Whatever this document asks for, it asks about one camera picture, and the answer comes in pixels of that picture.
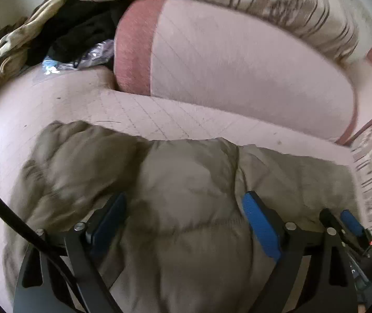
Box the black crumpled clothes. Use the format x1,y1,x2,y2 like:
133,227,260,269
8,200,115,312
26,0,132,68

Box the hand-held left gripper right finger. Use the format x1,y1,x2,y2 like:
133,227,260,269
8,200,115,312
241,191,359,313

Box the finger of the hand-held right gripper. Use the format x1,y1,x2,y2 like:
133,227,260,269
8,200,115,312
319,208,353,240
340,210,372,246

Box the black cable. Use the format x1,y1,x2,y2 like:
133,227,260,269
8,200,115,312
0,171,87,313

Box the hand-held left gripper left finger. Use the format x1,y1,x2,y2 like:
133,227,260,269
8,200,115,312
13,192,128,313

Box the striped floral folded quilt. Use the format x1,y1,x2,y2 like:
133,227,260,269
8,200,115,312
72,0,360,65

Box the bed with pink quilted cover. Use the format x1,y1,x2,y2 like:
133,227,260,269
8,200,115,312
0,62,359,313

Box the brown beige crumpled blanket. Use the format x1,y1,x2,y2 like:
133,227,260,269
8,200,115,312
0,0,76,115

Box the clear plastic bag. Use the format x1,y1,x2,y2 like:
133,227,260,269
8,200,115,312
42,39,115,74

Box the olive quilted puffer jacket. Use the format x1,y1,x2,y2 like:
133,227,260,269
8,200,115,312
3,120,369,313

